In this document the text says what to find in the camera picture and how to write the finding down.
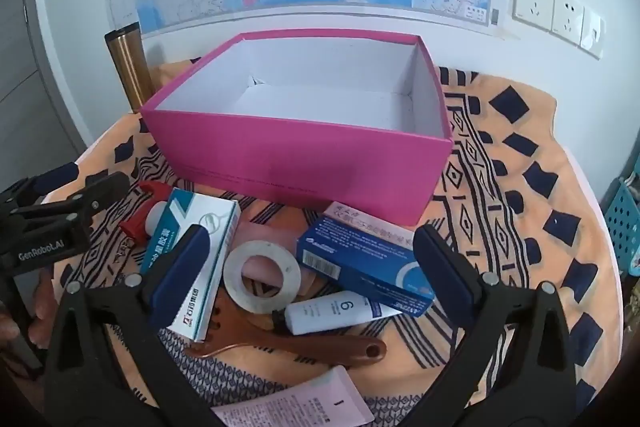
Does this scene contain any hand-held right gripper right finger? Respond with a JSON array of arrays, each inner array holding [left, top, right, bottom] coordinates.
[[412, 224, 601, 427]]

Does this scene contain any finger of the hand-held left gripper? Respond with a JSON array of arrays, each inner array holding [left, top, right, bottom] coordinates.
[[0, 161, 81, 208], [10, 171, 132, 228]]

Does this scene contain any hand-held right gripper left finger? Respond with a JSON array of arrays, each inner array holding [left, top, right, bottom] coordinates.
[[45, 224, 231, 427]]

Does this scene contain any white tape roll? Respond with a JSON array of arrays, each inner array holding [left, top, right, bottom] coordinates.
[[222, 239, 303, 314]]

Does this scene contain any white and teal medicine box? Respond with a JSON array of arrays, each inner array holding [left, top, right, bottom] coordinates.
[[140, 188, 241, 342]]

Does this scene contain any blue medicine box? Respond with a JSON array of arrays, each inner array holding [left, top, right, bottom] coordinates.
[[295, 214, 436, 318]]

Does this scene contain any white box with pink print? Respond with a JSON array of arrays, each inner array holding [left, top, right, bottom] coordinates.
[[320, 202, 416, 240]]

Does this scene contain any small white tube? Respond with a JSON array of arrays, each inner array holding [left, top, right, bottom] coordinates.
[[285, 291, 403, 336]]

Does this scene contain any pink cardboard box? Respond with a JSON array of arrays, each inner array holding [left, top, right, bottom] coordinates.
[[139, 28, 454, 228]]

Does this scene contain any person's left hand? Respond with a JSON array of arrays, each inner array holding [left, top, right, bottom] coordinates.
[[0, 274, 57, 350]]

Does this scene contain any grey cabinet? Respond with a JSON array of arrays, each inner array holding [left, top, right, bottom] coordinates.
[[0, 0, 96, 188]]

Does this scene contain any orange patterned cloth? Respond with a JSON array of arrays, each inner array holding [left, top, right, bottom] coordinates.
[[50, 62, 621, 427]]

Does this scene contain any gold metal flask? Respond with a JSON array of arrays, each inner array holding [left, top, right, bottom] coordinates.
[[104, 22, 153, 112]]

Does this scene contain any brown wooden comb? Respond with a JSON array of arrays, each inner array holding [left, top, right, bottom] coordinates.
[[182, 297, 388, 370]]

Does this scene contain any blue plastic basket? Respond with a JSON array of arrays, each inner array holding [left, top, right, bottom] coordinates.
[[602, 177, 640, 278]]

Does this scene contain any red handled corkscrew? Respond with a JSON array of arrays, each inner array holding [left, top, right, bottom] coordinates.
[[119, 181, 173, 240]]

